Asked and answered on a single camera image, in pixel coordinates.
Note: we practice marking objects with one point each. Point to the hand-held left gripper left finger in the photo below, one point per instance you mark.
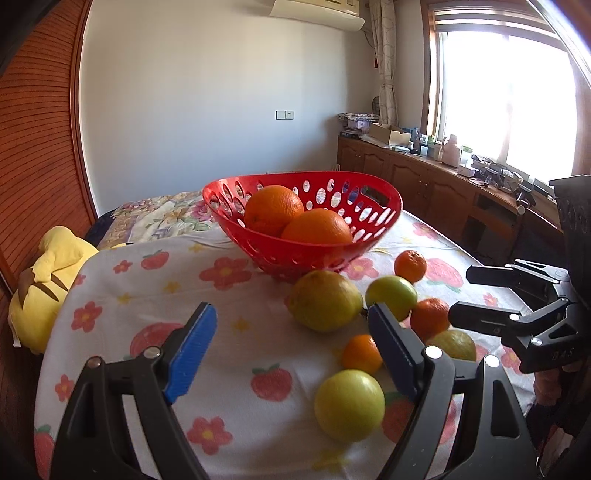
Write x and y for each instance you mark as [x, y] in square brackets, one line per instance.
[194, 350]

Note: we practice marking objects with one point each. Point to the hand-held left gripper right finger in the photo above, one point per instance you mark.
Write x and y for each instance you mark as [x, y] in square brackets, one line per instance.
[392, 355]

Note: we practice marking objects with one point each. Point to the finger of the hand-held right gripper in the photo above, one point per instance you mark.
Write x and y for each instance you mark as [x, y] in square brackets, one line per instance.
[503, 274]
[480, 318]

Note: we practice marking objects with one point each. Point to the small tangerine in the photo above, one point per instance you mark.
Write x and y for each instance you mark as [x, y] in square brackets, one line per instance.
[410, 266]
[361, 354]
[429, 318]

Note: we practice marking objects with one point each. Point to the yellow-green pear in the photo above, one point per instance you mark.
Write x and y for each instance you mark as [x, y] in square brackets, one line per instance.
[323, 300]
[455, 345]

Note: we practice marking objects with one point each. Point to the green apple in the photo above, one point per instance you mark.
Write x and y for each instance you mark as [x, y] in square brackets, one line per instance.
[350, 406]
[395, 290]

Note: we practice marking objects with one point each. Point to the red perforated plastic basket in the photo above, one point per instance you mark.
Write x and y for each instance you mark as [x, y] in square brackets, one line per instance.
[277, 258]

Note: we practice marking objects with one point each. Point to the person's right hand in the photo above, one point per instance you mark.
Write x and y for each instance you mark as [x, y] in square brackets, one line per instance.
[551, 385]

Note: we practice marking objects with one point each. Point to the flower and strawberry print cloth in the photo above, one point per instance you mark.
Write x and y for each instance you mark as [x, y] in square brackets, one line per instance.
[231, 300]

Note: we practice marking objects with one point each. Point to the black gadget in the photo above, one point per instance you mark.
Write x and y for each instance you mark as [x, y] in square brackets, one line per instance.
[495, 175]

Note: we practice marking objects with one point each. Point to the wooden cabinet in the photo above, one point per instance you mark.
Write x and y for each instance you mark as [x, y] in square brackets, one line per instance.
[415, 175]

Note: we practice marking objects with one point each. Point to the white plastic bottle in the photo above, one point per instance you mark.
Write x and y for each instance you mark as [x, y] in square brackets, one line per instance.
[450, 152]

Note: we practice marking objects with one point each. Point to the floral quilt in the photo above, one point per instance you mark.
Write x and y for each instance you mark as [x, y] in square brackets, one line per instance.
[152, 217]

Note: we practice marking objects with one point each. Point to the large orange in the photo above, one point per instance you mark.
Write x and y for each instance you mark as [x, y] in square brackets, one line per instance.
[318, 228]
[273, 210]

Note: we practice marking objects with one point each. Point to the window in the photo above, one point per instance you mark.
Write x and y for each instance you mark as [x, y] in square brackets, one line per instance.
[508, 92]

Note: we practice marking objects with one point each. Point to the yellow plush toy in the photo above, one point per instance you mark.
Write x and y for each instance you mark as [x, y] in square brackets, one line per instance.
[51, 267]

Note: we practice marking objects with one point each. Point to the cardboard box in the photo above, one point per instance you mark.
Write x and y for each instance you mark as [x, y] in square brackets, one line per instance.
[390, 134]

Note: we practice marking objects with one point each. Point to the stack of folded cloths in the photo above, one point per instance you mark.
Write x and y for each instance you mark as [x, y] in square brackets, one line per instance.
[358, 123]

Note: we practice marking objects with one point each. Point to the patterned curtain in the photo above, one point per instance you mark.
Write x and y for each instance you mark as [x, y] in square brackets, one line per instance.
[385, 60]

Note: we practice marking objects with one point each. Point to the wooden slatted door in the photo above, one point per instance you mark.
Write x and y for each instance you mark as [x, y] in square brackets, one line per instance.
[41, 138]

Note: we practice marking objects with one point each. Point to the white air conditioner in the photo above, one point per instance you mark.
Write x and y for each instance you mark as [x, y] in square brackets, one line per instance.
[318, 11]

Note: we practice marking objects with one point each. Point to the white wall switch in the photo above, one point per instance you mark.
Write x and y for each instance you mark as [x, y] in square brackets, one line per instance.
[285, 115]

